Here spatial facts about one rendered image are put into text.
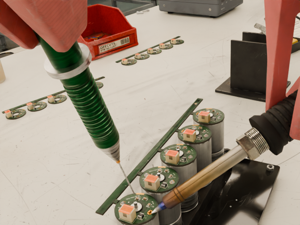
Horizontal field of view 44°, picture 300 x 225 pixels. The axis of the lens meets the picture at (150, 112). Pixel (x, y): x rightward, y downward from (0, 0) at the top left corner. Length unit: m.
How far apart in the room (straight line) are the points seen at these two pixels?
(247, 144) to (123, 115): 0.25
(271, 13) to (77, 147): 0.25
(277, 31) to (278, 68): 0.02
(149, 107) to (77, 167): 0.13
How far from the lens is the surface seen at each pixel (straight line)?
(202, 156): 0.27
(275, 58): 0.21
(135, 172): 0.24
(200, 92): 0.48
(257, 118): 0.21
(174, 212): 0.24
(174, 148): 0.26
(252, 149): 0.20
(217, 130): 0.29
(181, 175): 0.25
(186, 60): 0.58
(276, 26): 0.21
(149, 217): 0.21
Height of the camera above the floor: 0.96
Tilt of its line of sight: 29 degrees down
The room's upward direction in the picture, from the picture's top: 6 degrees counter-clockwise
